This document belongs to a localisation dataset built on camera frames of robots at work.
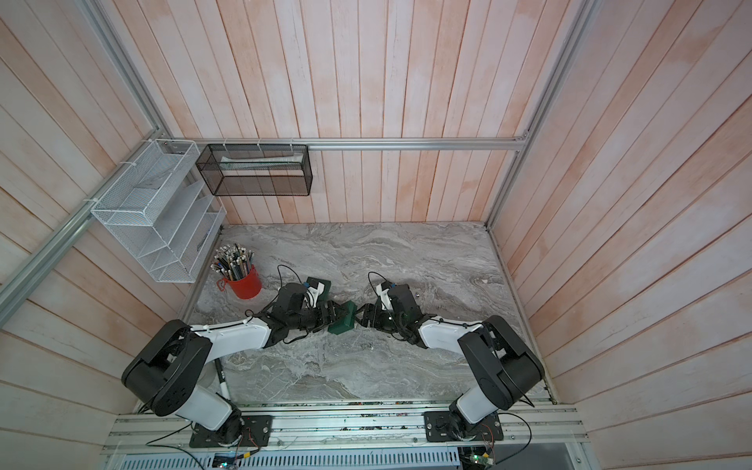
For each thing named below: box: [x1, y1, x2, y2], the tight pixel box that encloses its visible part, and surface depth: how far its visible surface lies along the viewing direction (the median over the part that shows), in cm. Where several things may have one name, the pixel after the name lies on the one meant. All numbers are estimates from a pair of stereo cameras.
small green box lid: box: [328, 300, 358, 335], surface depth 87 cm
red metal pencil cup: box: [216, 264, 263, 300], surface depth 100 cm
